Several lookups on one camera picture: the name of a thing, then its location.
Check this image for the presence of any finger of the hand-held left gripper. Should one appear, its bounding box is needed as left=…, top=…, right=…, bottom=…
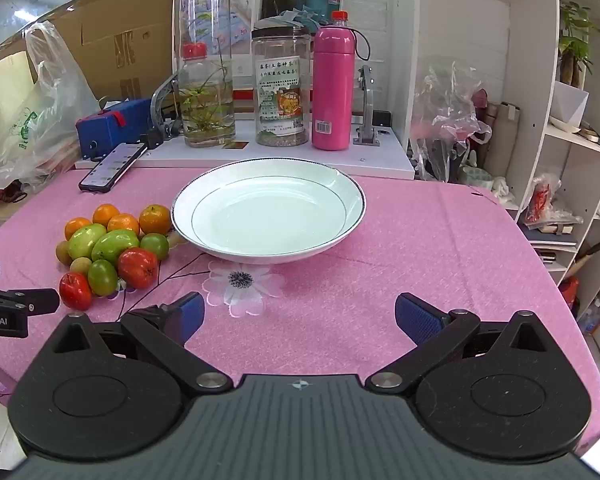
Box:
left=0, top=285, right=61, bottom=317

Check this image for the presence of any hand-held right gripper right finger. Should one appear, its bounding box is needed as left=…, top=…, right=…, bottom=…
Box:
left=365, top=292, right=551, bottom=396

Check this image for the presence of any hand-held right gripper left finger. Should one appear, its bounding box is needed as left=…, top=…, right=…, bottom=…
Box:
left=54, top=291, right=234, bottom=397

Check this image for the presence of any small red apple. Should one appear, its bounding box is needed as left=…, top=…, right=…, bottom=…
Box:
left=59, top=272, right=93, bottom=311

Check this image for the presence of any large red tomato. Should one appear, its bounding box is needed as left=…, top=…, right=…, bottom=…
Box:
left=117, top=247, right=160, bottom=290

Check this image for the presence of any small green tomato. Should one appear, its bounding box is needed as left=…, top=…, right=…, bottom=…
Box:
left=87, top=259, right=119, bottom=297
left=140, top=233, right=170, bottom=261

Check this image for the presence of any large green tomato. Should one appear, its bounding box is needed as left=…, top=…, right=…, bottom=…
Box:
left=91, top=229, right=141, bottom=266
left=68, top=223, right=108, bottom=261

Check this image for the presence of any orange tangerine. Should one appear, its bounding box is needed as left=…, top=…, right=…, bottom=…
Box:
left=139, top=204, right=173, bottom=236
left=92, top=203, right=121, bottom=227
left=107, top=213, right=141, bottom=237
left=64, top=217, right=92, bottom=241

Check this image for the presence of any white porcelain plate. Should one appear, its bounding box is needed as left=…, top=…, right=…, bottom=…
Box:
left=171, top=157, right=367, bottom=265

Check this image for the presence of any pink floral tablecloth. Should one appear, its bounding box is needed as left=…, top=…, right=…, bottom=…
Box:
left=0, top=162, right=600, bottom=456

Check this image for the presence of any white plastic bag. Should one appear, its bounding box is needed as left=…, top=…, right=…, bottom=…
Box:
left=0, top=20, right=101, bottom=196

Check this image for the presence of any black smartphone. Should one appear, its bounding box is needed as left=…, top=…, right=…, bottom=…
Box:
left=78, top=141, right=148, bottom=193

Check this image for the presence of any white machine base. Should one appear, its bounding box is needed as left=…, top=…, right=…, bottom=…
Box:
left=75, top=125, right=416, bottom=181

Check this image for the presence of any red packet in plastic bag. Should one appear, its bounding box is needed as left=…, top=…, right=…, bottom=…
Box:
left=524, top=174, right=583, bottom=228

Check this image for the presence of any blue box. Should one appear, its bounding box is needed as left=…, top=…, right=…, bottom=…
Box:
left=76, top=97, right=153, bottom=158

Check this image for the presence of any clear crumpled plastic bag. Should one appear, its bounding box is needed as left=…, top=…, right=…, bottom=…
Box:
left=410, top=62, right=493, bottom=183

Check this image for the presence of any clear plastic jar with label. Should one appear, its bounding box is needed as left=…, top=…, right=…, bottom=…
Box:
left=251, top=25, right=313, bottom=148

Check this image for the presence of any pink thermos bottle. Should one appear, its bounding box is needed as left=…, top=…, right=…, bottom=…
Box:
left=311, top=24, right=372, bottom=152

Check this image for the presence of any white shelf unit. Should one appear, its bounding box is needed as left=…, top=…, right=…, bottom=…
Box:
left=480, top=0, right=600, bottom=321

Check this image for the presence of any white planter pot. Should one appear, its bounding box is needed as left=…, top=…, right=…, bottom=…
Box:
left=550, top=80, right=591, bottom=133

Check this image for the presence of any large cardboard box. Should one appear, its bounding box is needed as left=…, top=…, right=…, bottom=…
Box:
left=0, top=0, right=178, bottom=111

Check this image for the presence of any tall clear glass vase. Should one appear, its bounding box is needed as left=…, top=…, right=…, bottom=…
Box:
left=175, top=0, right=236, bottom=81

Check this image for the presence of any green potted plant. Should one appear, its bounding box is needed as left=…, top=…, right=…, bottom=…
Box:
left=557, top=2, right=600, bottom=88

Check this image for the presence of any wooden handled tool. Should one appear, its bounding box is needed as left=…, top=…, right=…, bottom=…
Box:
left=562, top=240, right=600, bottom=281

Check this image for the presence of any grey metal handle bracket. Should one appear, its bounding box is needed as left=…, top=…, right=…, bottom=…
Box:
left=355, top=65, right=382, bottom=147

